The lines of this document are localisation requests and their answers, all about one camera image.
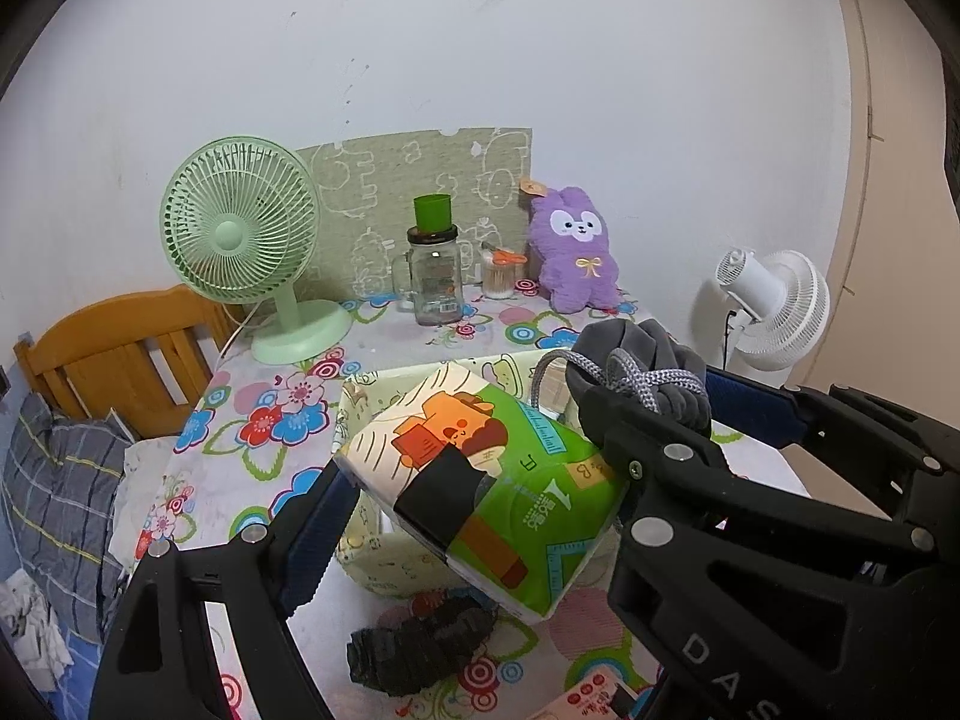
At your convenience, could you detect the yellow cartoon fabric basket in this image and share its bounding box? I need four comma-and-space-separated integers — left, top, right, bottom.
334, 351, 623, 597

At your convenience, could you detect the glass mug jar black lid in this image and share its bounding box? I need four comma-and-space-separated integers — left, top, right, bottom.
391, 225, 462, 327

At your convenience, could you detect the wooden bed headboard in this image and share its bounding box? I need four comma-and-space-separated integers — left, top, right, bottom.
13, 286, 241, 440

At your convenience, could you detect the clear cotton swab jar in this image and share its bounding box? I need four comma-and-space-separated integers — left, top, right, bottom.
480, 244, 526, 302

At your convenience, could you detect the red white packet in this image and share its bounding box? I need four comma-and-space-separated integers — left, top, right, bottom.
536, 661, 653, 720

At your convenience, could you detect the purple plush bunny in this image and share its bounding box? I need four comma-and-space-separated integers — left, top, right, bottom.
521, 178, 638, 314

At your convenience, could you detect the green desk fan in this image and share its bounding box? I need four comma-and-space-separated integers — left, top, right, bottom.
159, 136, 353, 367

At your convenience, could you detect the white fan cable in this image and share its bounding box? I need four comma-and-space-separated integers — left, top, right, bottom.
216, 304, 265, 357

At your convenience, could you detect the blue bed sheet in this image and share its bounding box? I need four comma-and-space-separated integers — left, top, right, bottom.
45, 630, 106, 720

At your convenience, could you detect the beige door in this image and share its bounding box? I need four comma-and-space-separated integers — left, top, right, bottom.
795, 0, 960, 406

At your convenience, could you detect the white standing fan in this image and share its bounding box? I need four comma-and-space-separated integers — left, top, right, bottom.
712, 247, 832, 372

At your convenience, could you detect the green plastic cup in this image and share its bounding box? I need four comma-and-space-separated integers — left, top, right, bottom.
414, 193, 453, 232

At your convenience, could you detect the grey plaid pillow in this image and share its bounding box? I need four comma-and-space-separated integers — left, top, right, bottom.
0, 390, 128, 642

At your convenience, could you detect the green cartoon patterned board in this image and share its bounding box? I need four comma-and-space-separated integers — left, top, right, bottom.
296, 124, 535, 301

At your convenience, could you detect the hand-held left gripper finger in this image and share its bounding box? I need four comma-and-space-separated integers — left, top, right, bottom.
94, 456, 362, 720

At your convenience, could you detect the crumpled white grey cloth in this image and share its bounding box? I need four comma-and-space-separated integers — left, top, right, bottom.
0, 570, 72, 691

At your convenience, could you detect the grey cloth with cord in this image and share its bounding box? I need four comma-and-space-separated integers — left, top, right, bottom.
531, 319, 712, 436

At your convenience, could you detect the green cartoon tissue pack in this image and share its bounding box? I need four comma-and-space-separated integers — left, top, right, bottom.
334, 361, 631, 625

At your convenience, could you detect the black crumpled cloth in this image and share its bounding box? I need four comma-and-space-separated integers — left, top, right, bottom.
346, 598, 500, 695

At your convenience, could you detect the floral tablecloth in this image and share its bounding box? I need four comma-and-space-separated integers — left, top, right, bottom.
112, 289, 815, 720

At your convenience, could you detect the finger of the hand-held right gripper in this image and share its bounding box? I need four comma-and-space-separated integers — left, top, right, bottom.
703, 367, 950, 537
582, 386, 942, 720

